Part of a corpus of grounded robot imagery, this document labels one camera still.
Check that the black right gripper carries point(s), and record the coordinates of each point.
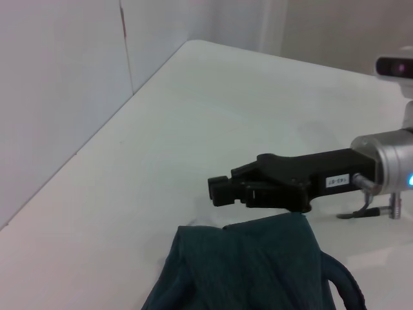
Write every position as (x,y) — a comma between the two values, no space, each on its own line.
(322,174)

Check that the dark teal insulated lunch bag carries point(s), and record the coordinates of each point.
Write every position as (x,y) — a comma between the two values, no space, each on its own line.
(258,268)

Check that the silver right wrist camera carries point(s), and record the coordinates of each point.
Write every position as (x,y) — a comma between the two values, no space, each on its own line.
(397,68)

